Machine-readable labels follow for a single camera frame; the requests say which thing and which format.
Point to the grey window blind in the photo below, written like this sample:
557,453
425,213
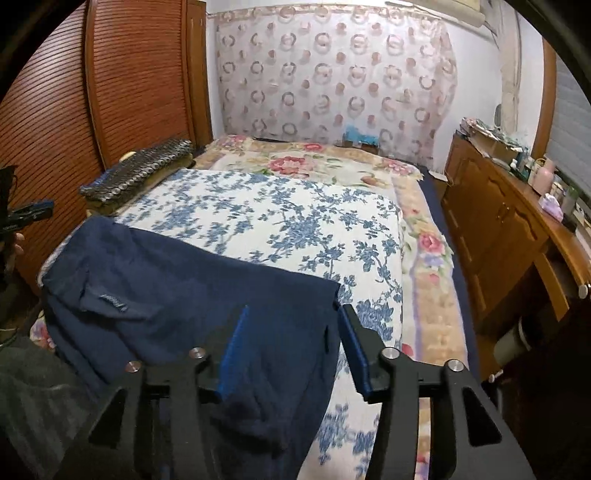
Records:
572,115

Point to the pink floral blanket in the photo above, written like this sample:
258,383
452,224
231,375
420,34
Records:
286,164

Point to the navy printed t-shirt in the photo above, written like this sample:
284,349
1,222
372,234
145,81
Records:
161,286

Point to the wooden sideboard cabinet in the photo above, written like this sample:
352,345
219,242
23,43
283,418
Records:
489,221

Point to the small grey fan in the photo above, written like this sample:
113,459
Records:
498,115

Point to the blue bag on stool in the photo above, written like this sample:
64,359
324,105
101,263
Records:
360,136

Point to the dark circle patterned cloth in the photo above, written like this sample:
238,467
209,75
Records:
138,166

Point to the cream window curtain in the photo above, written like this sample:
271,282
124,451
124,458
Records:
510,69

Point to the person's left hand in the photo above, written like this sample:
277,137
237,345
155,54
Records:
19,244

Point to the purple tissue pack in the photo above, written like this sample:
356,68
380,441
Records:
551,206

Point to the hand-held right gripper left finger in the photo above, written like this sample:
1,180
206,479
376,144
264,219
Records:
233,355

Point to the circle patterned sheer curtain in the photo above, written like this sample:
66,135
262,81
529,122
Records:
332,78

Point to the navy bed sheet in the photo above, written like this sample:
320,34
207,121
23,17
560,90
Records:
457,258

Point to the wooden window frame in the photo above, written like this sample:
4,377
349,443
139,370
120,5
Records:
547,92

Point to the white air conditioner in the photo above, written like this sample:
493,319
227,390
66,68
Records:
482,11

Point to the wooden louvered wardrobe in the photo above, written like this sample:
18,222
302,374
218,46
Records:
115,92

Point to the beige waste bin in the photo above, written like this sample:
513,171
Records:
512,344

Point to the blue floral quilt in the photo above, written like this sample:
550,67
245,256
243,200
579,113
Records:
300,217

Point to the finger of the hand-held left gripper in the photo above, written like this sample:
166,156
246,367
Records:
32,211

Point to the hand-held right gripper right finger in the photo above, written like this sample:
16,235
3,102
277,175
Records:
353,355

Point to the green translucent bottle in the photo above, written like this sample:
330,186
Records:
571,198

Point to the pink bottle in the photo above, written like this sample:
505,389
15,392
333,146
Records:
544,177

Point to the open cardboard box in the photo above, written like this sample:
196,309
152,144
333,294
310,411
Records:
485,134

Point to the dark grey cloth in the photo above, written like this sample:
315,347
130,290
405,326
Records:
41,406

